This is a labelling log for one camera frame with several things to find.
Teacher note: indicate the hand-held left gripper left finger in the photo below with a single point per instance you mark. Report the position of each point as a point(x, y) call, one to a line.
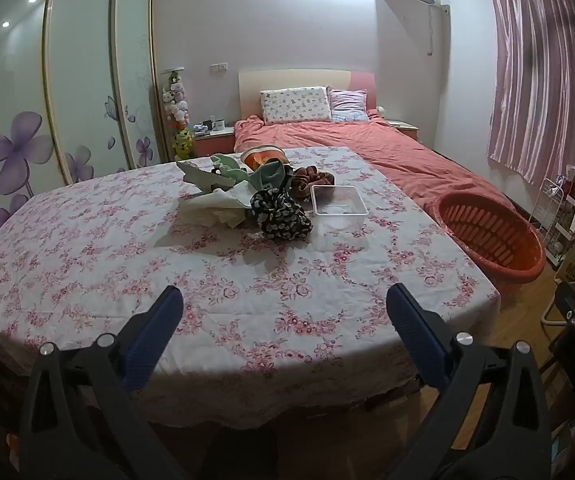
point(155, 330)

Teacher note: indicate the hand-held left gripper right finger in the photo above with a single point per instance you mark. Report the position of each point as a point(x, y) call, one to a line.
point(415, 330)

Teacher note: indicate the orange plastic laundry basket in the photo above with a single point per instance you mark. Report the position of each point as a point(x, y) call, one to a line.
point(497, 240)

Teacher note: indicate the white cream cloth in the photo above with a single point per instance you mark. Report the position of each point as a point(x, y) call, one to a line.
point(217, 207)

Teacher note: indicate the clear plastic container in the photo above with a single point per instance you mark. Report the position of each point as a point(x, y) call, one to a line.
point(340, 202)

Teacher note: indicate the green white wrapper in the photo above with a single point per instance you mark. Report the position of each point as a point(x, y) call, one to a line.
point(202, 175)

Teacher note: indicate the black white patterned cloth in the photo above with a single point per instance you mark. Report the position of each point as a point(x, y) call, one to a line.
point(280, 217)

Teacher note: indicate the brown cloth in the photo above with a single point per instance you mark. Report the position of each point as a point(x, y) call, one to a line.
point(312, 180)

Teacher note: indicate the dark blue snack bag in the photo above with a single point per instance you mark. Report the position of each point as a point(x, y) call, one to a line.
point(270, 176)

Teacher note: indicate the yellow cracker snack bag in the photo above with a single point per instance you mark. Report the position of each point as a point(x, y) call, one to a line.
point(263, 157)

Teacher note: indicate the pink floral tablecloth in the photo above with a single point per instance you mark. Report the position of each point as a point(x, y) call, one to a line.
point(117, 240)

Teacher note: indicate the bed with red duvet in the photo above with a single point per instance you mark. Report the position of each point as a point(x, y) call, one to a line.
point(367, 150)

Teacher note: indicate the yellow plush toy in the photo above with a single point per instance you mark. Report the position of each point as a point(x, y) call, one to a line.
point(183, 144)

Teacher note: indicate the pink nightstand with mug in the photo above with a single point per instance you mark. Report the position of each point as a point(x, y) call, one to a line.
point(215, 142)

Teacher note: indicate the pink striped curtain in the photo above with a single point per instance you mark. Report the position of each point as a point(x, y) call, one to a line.
point(542, 75)

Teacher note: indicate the pink striped pillow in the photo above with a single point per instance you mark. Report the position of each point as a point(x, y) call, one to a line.
point(348, 106)

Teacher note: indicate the white floral pillow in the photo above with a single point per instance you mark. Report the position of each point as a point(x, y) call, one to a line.
point(295, 105)

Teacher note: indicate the wardrobe with flower print doors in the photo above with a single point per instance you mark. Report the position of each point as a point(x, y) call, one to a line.
point(82, 85)

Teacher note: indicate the cream and pink headboard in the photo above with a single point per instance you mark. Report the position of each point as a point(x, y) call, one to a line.
point(292, 79)

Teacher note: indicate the white metal chair frame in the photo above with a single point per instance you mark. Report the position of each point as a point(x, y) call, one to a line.
point(550, 310)

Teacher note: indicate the white wall outlet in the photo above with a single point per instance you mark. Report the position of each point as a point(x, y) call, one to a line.
point(220, 67)

